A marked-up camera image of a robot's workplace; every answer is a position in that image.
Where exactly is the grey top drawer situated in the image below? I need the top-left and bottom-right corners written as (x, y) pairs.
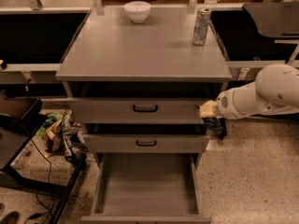
top-left (67, 81), bottom-right (222, 124)

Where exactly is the black cart on left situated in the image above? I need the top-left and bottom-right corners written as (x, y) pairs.
top-left (0, 91), bottom-right (86, 224)

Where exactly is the grey drawer cabinet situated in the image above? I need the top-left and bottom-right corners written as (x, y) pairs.
top-left (55, 5), bottom-right (234, 224)

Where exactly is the pile of snack bags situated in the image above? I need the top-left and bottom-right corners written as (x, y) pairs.
top-left (37, 109), bottom-right (87, 165)

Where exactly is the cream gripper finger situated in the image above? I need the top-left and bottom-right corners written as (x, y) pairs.
top-left (199, 100), bottom-right (218, 118)

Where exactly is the dark blue rxbar wrapper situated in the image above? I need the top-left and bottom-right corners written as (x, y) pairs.
top-left (203, 118), bottom-right (224, 134)

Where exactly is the silver drink can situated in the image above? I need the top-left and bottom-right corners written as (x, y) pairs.
top-left (192, 8), bottom-right (211, 46)

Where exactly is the white ceramic bowl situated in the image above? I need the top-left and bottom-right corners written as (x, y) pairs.
top-left (124, 1), bottom-right (151, 23)

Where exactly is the grey middle drawer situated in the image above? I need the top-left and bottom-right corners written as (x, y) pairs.
top-left (84, 124), bottom-right (209, 153)

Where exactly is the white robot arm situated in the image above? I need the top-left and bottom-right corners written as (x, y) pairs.
top-left (199, 63), bottom-right (299, 119)

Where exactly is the grey bottom drawer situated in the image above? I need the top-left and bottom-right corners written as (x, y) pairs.
top-left (81, 153), bottom-right (211, 224)

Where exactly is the black cable on floor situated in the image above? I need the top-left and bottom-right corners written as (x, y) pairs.
top-left (21, 124), bottom-right (57, 224)

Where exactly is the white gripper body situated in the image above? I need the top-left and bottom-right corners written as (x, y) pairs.
top-left (216, 82), bottom-right (258, 119)

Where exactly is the grey drawer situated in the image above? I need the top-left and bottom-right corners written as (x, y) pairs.
top-left (84, 124), bottom-right (209, 153)
top-left (67, 81), bottom-right (222, 124)
top-left (81, 153), bottom-right (211, 224)

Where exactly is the aluminium frame rail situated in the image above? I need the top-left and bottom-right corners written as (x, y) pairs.
top-left (0, 63), bottom-right (60, 84)

